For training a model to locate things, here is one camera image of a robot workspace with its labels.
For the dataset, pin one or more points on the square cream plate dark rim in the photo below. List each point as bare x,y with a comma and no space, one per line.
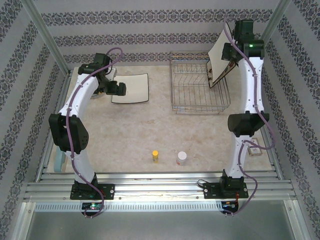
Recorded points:
217,57
136,87

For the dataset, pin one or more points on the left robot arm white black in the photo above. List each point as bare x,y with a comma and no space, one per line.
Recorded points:
70,132

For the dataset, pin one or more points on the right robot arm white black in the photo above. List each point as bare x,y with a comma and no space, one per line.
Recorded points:
247,122

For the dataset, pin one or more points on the square plate red brown picture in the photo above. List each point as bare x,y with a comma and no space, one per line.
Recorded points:
232,64

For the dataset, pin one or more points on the small yellow bottle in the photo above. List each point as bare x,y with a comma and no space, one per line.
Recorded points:
155,156

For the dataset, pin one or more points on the small white bottle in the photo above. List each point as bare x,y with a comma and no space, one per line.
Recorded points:
182,158

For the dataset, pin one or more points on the pale teal plastic object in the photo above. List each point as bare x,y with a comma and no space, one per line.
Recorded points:
59,162

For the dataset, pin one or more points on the playing card box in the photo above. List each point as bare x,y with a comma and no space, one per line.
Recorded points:
255,151

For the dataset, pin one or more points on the small green circuit board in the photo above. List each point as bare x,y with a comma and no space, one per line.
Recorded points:
228,205
93,206

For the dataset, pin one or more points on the grey sheet metal panel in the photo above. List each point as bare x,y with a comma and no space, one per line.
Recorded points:
160,225

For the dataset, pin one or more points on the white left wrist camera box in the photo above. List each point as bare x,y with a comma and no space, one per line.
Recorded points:
113,73

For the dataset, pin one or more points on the aluminium frame post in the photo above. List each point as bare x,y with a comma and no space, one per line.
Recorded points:
270,30
45,32

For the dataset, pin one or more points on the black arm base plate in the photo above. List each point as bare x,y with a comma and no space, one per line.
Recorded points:
210,191
108,191

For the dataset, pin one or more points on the aluminium extrusion mounting rail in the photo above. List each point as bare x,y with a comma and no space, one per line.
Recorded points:
160,187

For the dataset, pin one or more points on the aluminium side rail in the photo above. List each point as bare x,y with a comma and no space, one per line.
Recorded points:
276,162
47,165

